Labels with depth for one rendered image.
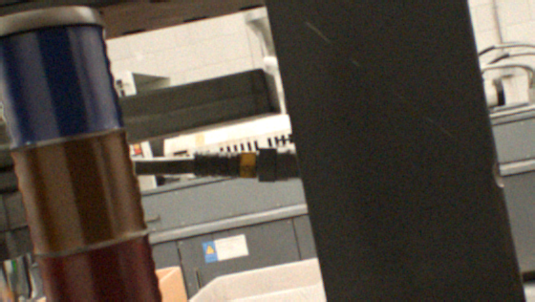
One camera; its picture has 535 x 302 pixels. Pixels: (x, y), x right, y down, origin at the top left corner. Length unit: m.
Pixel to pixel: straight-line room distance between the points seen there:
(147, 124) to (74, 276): 0.24
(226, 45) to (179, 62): 0.44
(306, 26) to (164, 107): 0.10
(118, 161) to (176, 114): 0.22
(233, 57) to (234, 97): 6.53
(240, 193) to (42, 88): 4.81
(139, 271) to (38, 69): 0.07
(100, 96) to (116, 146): 0.02
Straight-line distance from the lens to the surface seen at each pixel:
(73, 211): 0.28
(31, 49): 0.29
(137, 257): 0.29
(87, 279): 0.28
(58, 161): 0.28
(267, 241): 5.09
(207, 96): 0.50
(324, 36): 0.47
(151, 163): 0.63
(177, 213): 5.18
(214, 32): 7.08
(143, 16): 0.55
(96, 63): 0.29
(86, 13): 0.29
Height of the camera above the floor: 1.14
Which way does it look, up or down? 3 degrees down
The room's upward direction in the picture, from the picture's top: 12 degrees counter-clockwise
